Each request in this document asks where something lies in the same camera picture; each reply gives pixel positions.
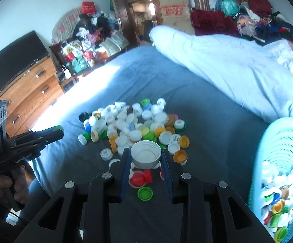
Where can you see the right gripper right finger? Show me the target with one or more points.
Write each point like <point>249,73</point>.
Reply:
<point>170,176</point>

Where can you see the teal round bag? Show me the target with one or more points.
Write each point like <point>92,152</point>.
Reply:
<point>228,7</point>

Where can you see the wooden dresser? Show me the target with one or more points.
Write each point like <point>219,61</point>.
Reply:
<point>29,95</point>

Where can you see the red flip cap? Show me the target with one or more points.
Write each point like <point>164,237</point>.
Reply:
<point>138,179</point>

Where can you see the black television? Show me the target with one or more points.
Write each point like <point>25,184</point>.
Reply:
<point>19,56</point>

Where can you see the large white jar lid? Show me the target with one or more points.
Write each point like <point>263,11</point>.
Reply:
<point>145,154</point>

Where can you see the pile of clothes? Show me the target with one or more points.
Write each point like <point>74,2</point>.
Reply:
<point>257,22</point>

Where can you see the dark red blanket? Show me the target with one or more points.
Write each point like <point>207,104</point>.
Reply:
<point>213,22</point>

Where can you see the orange bottle cap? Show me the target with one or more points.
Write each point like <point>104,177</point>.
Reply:
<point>180,157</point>

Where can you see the light blue plastic basket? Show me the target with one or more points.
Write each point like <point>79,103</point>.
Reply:
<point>271,191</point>

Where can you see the cluttered side table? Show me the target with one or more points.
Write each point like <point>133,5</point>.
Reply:
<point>85,37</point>

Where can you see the blue bed sheet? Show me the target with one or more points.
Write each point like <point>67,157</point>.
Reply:
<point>224,137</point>

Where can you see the black bottle cap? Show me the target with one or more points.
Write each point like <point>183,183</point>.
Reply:
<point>83,116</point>

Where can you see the light blue rolled duvet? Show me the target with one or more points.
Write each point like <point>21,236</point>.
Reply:
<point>258,78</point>

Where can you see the cardboard box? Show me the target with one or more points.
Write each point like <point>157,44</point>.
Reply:
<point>176,14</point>

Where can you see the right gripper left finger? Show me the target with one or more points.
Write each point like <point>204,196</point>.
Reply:
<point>122,175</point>

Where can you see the left hand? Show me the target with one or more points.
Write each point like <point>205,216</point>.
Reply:
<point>20,186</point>

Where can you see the green bottle cap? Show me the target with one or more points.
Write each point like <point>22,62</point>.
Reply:
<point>145,193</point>

